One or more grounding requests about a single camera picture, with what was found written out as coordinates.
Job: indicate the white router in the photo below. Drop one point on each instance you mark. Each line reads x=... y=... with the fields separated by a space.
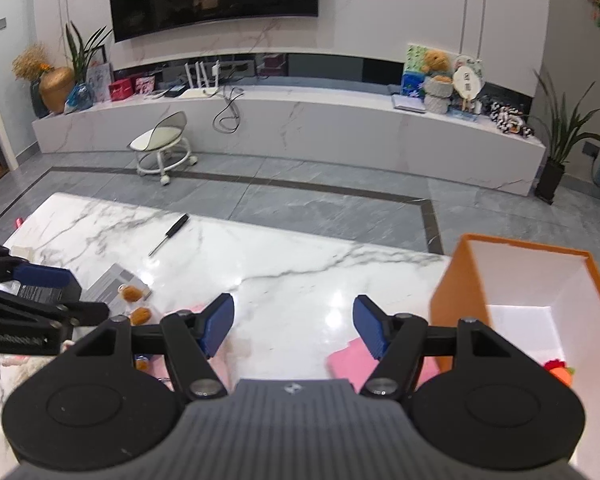
x=200 y=87

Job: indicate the green leaf plant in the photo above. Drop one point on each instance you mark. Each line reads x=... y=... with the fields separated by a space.
x=82 y=52

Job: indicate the brown teddy bear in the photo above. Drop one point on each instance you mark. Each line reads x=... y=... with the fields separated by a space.
x=437 y=64

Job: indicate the black white checkered toy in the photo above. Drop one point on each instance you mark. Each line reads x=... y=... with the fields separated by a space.
x=510 y=120

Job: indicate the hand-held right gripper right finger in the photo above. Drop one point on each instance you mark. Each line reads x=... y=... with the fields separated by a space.
x=371 y=325

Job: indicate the black printed box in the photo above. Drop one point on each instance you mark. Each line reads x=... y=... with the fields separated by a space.
x=55 y=294

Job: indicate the pink case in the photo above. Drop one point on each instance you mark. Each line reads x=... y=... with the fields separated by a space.
x=352 y=360

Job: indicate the round paper fan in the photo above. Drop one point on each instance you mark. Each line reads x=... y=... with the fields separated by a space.
x=467 y=80

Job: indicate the dried yellow flowers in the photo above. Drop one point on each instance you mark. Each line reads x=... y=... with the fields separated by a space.
x=30 y=60

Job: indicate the pink gift box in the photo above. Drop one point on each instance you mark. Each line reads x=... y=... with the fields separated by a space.
x=145 y=85

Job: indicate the grey notebook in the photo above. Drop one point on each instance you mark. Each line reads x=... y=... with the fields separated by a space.
x=107 y=282

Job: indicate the white woven baskets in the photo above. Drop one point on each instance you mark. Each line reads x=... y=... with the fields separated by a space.
x=437 y=95

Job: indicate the black set-top device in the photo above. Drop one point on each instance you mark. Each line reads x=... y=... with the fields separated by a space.
x=174 y=91

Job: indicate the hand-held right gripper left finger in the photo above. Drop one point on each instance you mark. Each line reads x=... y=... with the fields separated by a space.
x=219 y=321

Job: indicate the orange cardboard box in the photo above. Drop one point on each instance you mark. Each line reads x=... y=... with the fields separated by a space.
x=455 y=295

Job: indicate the dark blue vase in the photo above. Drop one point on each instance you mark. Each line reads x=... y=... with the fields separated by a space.
x=37 y=102

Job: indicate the silver laptop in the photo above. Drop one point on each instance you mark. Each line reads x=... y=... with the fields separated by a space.
x=407 y=104

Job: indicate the green blue painting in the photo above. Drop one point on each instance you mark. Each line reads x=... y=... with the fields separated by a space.
x=412 y=72

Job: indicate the white gift bag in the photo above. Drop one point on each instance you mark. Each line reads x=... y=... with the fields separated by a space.
x=98 y=82

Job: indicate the white rolling stool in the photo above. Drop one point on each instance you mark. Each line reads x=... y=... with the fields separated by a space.
x=162 y=142

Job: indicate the gold vase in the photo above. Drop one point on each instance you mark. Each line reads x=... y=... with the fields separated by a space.
x=56 y=89

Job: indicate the blue bag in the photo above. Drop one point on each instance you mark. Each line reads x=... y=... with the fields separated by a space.
x=78 y=97

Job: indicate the carrot plush toy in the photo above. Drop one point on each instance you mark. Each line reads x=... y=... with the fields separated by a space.
x=560 y=370

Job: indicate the red gift box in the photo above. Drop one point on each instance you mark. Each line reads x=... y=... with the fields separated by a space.
x=121 y=90

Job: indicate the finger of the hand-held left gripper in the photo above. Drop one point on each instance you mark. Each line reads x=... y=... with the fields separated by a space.
x=42 y=276
x=82 y=313

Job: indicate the potted plant black pot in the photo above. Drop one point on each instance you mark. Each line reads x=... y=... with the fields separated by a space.
x=550 y=175

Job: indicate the white marble TV bench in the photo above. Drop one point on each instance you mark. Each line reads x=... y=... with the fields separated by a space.
x=330 y=130

